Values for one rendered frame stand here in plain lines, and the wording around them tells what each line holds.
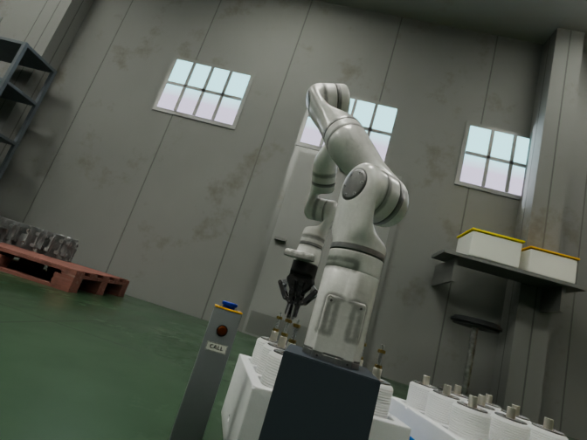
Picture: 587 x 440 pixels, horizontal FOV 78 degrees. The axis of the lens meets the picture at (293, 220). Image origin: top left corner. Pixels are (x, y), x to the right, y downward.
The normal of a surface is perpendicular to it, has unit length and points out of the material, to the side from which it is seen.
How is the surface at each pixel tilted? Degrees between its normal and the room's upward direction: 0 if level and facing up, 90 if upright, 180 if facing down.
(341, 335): 90
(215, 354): 90
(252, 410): 90
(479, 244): 90
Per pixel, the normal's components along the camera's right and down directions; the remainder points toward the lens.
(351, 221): -0.69, -0.36
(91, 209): -0.05, -0.26
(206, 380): 0.22, -0.18
